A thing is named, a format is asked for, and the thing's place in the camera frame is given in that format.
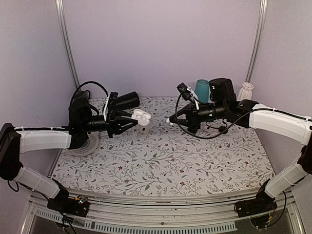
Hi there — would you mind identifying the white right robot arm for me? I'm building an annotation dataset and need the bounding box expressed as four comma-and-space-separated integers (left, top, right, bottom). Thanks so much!
167, 78, 312, 213

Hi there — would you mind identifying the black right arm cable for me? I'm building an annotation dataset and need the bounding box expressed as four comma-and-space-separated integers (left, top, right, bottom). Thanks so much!
175, 94, 269, 140

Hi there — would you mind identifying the white earbuds charging case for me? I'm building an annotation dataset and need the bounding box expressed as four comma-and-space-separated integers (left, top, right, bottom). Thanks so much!
131, 109, 152, 126

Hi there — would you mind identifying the teal vase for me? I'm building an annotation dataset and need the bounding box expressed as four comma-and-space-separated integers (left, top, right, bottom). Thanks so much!
195, 79, 210, 103

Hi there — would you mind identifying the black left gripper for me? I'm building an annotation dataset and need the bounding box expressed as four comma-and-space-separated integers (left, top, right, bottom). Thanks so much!
81, 109, 138, 138

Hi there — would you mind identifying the white ribbed vase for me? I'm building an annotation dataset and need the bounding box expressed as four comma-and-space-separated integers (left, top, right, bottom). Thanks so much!
237, 82, 254, 101

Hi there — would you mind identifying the small beige earbuds case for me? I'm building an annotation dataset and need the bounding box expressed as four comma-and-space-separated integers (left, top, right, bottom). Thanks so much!
138, 126, 149, 134

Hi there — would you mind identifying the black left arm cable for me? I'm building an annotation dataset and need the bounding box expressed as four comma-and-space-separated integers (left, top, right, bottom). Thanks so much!
72, 81, 109, 98

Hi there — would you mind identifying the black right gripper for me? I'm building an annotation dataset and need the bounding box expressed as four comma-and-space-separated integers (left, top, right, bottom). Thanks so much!
169, 101, 227, 131

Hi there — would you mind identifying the grey round object corner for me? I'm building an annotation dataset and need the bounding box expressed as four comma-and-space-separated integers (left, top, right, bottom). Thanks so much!
74, 90, 91, 99

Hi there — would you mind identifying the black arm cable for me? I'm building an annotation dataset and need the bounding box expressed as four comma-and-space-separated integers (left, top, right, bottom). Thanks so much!
175, 94, 269, 140
72, 81, 109, 98

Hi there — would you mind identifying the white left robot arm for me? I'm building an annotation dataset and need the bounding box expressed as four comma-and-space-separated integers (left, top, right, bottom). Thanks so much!
0, 91, 140, 212

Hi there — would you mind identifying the aluminium front rail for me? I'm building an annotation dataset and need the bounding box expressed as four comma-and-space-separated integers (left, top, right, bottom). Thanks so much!
21, 189, 305, 234

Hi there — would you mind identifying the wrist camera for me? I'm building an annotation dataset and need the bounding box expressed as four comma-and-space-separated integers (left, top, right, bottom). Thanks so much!
177, 83, 193, 101
107, 92, 118, 110

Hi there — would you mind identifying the right aluminium post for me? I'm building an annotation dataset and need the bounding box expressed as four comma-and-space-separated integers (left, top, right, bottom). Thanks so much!
245, 0, 268, 83

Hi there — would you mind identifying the floral table mat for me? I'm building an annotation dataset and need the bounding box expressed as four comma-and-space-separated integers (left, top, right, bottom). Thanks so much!
52, 97, 274, 196

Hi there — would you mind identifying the aluminium post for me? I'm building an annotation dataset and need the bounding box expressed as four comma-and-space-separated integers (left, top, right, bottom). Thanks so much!
245, 0, 268, 83
55, 0, 80, 88

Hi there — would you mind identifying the left aluminium post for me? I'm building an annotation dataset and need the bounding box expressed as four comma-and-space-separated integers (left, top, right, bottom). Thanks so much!
55, 0, 80, 88

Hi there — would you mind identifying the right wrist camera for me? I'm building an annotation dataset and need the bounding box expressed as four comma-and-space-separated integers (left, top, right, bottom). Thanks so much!
177, 83, 193, 101

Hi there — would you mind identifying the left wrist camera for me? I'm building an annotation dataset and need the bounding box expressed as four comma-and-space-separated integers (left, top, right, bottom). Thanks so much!
107, 92, 118, 110

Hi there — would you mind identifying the grey spiral pattern plate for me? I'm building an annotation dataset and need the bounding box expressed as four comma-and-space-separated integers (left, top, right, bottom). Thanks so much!
67, 132, 99, 157

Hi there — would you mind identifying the black cylinder speaker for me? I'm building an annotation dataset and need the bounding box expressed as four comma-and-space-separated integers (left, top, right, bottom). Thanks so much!
116, 91, 140, 110

